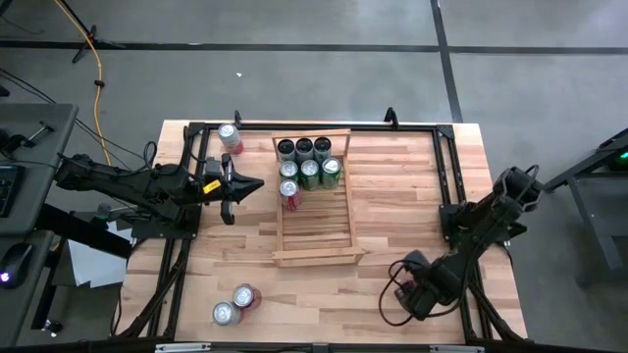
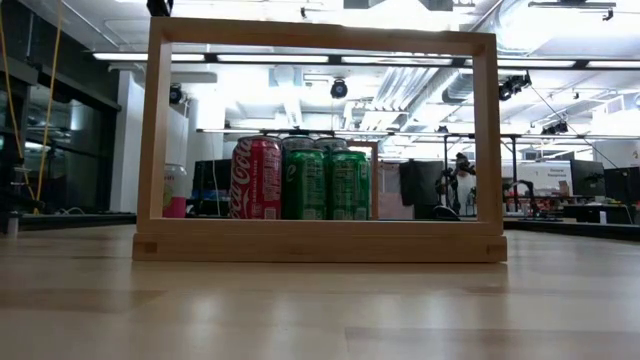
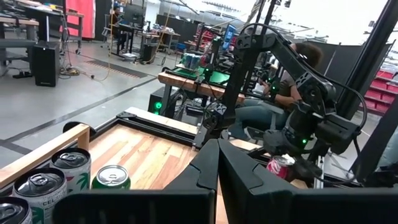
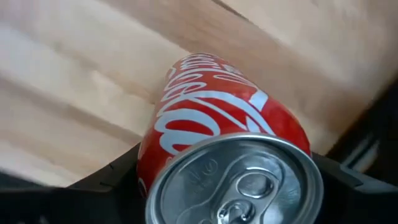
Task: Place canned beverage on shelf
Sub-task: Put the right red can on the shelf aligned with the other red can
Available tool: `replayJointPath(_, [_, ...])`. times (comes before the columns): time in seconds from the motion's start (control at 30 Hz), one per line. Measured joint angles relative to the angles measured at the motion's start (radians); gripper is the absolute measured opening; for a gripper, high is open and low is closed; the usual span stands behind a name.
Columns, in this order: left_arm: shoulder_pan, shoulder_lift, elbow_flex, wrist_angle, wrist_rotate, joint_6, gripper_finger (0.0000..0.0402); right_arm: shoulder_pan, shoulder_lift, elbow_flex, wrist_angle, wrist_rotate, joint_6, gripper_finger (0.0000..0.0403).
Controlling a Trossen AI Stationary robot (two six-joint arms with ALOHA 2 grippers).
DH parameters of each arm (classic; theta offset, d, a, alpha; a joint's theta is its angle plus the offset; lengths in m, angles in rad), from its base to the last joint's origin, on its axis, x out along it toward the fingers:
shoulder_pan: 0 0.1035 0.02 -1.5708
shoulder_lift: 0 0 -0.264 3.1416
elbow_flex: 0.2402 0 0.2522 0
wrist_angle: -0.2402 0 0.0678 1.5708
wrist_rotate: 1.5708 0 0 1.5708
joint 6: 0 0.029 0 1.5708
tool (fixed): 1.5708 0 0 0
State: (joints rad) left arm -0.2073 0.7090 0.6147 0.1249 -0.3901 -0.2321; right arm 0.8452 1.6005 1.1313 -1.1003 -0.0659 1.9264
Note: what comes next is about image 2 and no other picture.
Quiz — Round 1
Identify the black monitor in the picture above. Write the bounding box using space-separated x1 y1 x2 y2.
569 159 606 199
602 167 640 206
192 158 234 202

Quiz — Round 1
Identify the tall slim white can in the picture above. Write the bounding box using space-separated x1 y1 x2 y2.
281 135 316 151
313 137 350 153

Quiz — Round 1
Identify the ceiling light rail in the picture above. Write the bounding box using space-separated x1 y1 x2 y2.
528 0 617 22

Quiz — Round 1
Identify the white sign board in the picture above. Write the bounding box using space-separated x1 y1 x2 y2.
501 162 574 197

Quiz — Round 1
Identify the white hanging cloth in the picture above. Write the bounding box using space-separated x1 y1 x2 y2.
378 162 401 219

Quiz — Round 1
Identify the black table frame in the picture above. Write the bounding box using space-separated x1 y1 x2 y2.
0 212 640 243

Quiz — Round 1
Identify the pink white soda can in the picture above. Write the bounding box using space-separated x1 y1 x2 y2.
162 163 189 219

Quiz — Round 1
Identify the person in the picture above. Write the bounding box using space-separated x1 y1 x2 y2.
452 152 477 216

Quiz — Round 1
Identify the black ceiling camera cluster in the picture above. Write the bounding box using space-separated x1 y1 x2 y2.
498 72 533 102

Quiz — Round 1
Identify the wooden shelf rack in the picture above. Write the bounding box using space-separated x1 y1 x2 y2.
131 16 509 264

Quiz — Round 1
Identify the yellow cable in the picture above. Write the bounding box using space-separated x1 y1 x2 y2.
0 0 67 217

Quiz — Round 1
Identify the red Coca-Cola can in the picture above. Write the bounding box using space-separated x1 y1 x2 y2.
228 135 284 220

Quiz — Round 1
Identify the silver ventilation duct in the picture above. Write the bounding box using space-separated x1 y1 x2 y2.
442 0 531 104

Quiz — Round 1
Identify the green soda can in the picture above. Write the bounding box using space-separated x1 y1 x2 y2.
281 148 330 221
326 149 372 222

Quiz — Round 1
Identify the dark hanging cloth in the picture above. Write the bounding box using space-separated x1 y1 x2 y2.
398 159 442 206

